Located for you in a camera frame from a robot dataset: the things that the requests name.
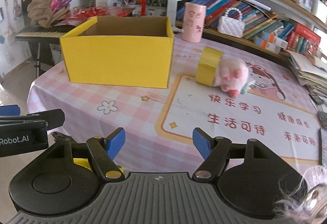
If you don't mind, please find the mint green small case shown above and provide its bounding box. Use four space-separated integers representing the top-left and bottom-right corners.
241 83 252 94

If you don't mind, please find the white quilted pearl handbag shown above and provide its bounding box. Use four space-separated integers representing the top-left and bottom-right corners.
217 7 245 38

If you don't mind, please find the beige crumpled cloth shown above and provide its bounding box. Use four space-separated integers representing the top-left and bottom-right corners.
27 0 70 28

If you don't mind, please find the orange white box upper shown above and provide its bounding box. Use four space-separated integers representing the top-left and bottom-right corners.
261 31 288 49

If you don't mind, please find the stack of papers and notebooks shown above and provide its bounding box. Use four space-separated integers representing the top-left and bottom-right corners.
288 51 326 98

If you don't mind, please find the orange white box lower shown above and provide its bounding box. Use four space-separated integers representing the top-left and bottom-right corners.
254 36 281 54

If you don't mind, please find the yellow tape roll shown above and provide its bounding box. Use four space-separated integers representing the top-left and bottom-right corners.
196 46 224 87

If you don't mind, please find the row of leaning books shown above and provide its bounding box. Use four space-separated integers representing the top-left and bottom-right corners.
176 0 294 41

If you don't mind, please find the pink plush pig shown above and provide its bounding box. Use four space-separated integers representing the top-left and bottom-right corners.
213 58 249 98

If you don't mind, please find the pink cylindrical container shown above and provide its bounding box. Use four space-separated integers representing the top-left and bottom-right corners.
182 2 206 43

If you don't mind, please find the red thick dictionary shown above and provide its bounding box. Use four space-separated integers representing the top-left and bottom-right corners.
293 22 321 46

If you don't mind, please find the orange white box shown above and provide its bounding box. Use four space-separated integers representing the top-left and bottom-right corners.
254 36 281 54
261 31 288 49

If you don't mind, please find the smartphone with lit screen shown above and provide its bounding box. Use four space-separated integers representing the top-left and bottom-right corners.
319 128 327 167

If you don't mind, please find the pink cartoon table mat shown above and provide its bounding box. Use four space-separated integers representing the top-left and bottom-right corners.
27 37 320 173

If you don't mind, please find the black Yamaha keyboard piano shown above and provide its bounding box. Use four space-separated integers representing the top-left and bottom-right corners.
15 25 75 78

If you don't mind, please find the yellow cardboard box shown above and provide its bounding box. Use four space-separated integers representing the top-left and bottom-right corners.
60 16 174 88

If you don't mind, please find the red paper sheets pile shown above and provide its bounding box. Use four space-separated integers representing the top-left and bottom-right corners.
53 6 135 27

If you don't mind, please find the dark smartphone on papers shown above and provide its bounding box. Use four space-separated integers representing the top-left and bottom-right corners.
317 111 327 130

